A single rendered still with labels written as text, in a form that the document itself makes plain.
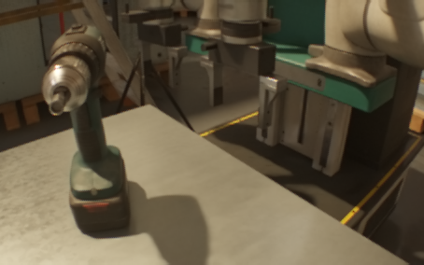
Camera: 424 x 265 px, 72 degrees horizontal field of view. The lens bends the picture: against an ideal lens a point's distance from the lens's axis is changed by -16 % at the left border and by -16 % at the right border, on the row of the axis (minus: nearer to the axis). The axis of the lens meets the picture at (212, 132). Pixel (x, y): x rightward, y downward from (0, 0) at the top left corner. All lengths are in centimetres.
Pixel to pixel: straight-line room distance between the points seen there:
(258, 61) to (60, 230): 40
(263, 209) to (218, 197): 7
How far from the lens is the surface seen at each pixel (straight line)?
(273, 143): 125
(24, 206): 52
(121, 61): 180
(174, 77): 82
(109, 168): 43
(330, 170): 113
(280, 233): 42
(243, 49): 60
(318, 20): 97
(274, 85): 58
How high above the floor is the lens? 94
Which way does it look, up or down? 28 degrees down
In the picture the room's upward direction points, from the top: straight up
